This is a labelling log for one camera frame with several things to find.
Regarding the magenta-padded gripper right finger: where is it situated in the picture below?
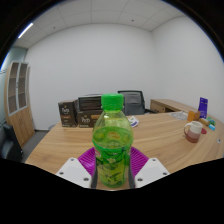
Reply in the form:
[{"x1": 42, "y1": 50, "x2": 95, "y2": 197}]
[{"x1": 128, "y1": 146, "x2": 170, "y2": 189}]

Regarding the green drink bottle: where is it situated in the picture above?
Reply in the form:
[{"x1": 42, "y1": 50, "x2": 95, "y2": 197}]
[{"x1": 91, "y1": 92, "x2": 134, "y2": 189}]

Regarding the wooden side desk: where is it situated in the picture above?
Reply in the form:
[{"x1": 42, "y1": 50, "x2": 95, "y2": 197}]
[{"x1": 149, "y1": 98, "x2": 198, "y2": 115}]

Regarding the small dark brown carton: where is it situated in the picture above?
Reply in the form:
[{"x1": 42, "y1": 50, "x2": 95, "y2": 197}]
[{"x1": 57, "y1": 100, "x2": 79, "y2": 128}]

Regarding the tan snack packet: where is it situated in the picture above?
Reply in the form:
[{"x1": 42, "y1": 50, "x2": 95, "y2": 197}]
[{"x1": 199, "y1": 117, "x2": 211, "y2": 127}]

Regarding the wooden shelf cabinet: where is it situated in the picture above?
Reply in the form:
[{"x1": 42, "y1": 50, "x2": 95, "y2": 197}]
[{"x1": 3, "y1": 60, "x2": 36, "y2": 148}]

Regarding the long ceiling light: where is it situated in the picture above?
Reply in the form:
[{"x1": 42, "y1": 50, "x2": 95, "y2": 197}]
[{"x1": 17, "y1": 22, "x2": 34, "y2": 39}]

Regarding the black leather armchair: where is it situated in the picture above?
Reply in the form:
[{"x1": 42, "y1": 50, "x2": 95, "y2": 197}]
[{"x1": 0, "y1": 123, "x2": 24, "y2": 162}]

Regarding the black mesh office chair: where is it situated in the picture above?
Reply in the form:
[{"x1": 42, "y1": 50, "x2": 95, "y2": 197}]
[{"x1": 117, "y1": 89, "x2": 156, "y2": 116}]

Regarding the dark striped carton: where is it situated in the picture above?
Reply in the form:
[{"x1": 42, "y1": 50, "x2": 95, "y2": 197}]
[{"x1": 77, "y1": 94, "x2": 103, "y2": 112}]

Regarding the purple package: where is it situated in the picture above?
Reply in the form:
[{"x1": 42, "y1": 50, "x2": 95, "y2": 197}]
[{"x1": 198, "y1": 97, "x2": 209, "y2": 120}]

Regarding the white and maroon mug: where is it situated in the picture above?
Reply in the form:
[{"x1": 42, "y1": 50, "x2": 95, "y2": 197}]
[{"x1": 183, "y1": 120, "x2": 204, "y2": 144}]

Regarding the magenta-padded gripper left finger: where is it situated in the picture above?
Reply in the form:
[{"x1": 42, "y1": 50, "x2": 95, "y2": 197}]
[{"x1": 55, "y1": 147, "x2": 98, "y2": 189}]

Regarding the brown printed carton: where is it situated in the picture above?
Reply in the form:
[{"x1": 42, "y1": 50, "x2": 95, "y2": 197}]
[{"x1": 77, "y1": 109, "x2": 102, "y2": 129}]

